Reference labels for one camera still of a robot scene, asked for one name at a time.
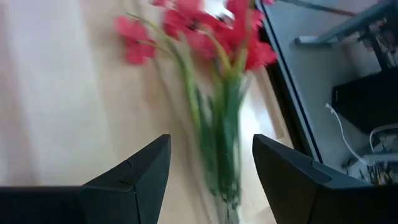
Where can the grey metal bar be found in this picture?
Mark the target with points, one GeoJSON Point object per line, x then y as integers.
{"type": "Point", "coordinates": [348, 26]}

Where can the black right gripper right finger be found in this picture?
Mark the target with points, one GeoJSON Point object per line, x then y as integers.
{"type": "Point", "coordinates": [289, 186]}

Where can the red artificial flower bunch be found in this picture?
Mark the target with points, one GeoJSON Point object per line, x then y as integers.
{"type": "Point", "coordinates": [236, 34]}

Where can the black box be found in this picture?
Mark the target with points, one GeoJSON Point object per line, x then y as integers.
{"type": "Point", "coordinates": [370, 102]}

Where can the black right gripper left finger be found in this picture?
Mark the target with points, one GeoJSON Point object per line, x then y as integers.
{"type": "Point", "coordinates": [140, 186]}

